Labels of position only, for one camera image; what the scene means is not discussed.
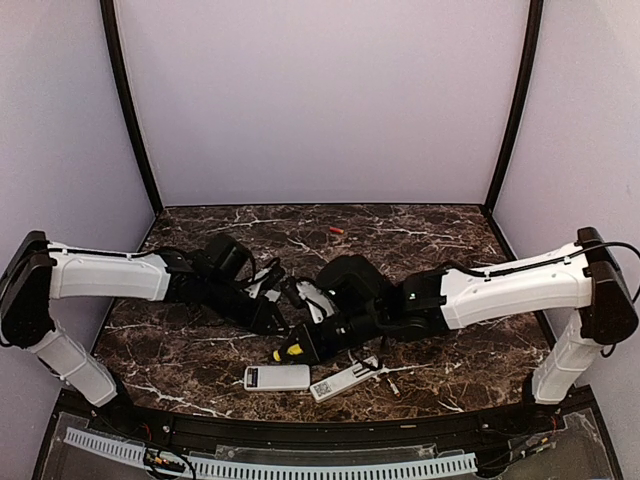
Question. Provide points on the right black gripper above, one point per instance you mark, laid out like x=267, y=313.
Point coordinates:
x=300, y=332

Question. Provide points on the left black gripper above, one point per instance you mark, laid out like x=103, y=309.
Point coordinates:
x=261, y=317

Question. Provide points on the yellow handled screwdriver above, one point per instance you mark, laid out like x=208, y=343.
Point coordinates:
x=288, y=353

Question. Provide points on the grey remote control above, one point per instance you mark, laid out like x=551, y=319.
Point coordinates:
x=277, y=378

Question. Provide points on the white slim remote control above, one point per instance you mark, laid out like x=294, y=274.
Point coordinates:
x=346, y=379

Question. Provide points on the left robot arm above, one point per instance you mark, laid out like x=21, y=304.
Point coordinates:
x=222, y=276

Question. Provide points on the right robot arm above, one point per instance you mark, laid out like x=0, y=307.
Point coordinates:
x=351, y=302

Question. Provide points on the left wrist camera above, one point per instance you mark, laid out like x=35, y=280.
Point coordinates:
x=266, y=282

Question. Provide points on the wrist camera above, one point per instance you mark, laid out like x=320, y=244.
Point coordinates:
x=266, y=282
x=303, y=294

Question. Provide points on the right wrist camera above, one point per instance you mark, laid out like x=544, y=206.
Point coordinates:
x=303, y=294

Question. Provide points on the white slotted cable duct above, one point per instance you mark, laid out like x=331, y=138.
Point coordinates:
x=253, y=463

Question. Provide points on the black front rail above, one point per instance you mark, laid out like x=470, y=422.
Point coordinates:
x=483, y=429

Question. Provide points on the left black frame post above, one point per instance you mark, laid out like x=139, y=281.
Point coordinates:
x=128, y=109

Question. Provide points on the black frame post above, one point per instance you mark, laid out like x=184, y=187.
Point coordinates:
x=521, y=88
x=128, y=109

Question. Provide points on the right black frame post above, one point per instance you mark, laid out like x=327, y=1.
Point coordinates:
x=521, y=88

